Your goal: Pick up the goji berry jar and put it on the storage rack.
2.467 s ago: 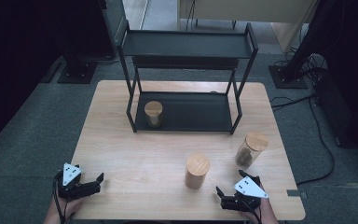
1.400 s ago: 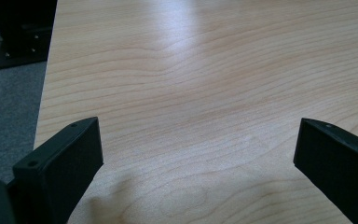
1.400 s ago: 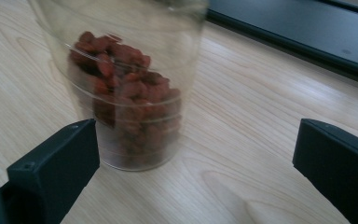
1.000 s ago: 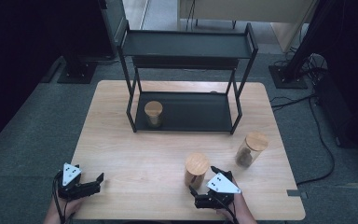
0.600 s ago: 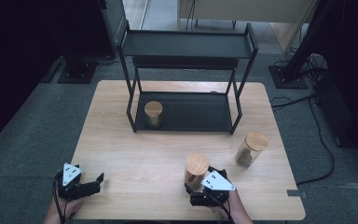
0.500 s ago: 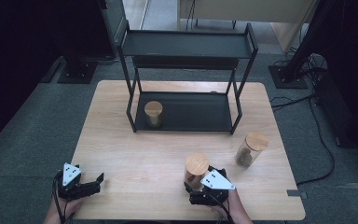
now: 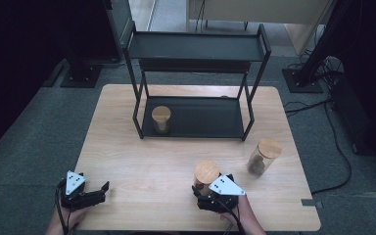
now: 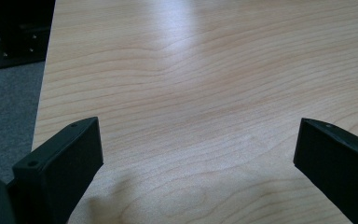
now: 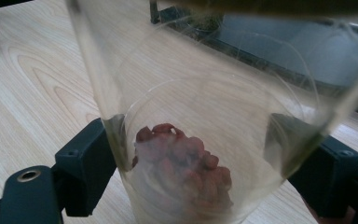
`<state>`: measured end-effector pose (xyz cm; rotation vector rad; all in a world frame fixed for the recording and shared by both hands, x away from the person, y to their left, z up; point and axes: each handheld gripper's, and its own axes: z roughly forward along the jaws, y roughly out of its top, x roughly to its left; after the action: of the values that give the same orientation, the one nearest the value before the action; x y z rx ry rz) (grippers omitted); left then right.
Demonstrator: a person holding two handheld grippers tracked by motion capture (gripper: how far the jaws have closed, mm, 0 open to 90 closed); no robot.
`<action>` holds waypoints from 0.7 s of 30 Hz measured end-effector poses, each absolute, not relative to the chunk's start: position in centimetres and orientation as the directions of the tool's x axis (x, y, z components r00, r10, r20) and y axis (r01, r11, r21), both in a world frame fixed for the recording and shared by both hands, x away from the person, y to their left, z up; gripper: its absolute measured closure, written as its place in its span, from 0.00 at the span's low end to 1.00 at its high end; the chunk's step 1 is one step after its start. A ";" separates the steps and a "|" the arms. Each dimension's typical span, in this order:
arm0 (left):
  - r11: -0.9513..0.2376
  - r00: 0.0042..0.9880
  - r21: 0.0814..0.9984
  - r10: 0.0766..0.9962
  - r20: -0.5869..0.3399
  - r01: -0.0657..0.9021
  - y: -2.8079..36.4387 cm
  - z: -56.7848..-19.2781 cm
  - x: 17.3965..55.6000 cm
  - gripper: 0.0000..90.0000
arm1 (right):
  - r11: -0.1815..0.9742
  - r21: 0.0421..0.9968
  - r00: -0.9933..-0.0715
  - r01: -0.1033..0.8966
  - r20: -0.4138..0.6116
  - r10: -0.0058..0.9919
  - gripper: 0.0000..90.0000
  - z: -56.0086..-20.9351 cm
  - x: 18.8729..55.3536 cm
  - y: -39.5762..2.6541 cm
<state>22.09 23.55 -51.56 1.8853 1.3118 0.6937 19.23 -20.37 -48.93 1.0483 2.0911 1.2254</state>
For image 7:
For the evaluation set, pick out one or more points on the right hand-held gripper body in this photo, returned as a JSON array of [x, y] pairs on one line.
[[225, 189]]

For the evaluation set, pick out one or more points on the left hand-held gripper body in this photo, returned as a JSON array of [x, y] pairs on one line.
[[74, 182]]

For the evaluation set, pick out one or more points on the tan jar wooden lid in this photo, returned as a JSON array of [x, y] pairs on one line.
[[206, 171]]

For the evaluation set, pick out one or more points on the glass jar dark contents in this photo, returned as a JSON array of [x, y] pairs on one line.
[[269, 148]]

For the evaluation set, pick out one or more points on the black metal two-tier rack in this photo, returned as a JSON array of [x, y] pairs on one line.
[[202, 117]]

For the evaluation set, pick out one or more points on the short glass jar wooden lid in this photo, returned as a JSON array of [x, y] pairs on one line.
[[161, 114]]

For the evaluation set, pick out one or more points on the person's left hand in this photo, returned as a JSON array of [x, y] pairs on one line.
[[75, 217]]

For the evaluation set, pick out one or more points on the person's right hand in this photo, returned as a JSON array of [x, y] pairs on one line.
[[243, 213]]

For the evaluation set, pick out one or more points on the grey tape patch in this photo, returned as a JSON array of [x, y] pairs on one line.
[[311, 202]]

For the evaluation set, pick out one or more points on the black stand square base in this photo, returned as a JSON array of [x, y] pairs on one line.
[[81, 76], [302, 81]]

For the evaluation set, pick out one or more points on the black box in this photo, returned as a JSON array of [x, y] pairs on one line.
[[349, 111]]

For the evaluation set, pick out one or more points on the light wooden panel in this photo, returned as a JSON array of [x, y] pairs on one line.
[[302, 37]]

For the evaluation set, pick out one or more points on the grey upright panel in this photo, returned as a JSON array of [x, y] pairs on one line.
[[120, 19]]

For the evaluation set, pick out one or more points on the beige cabinet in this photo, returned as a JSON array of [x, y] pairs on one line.
[[258, 9]]

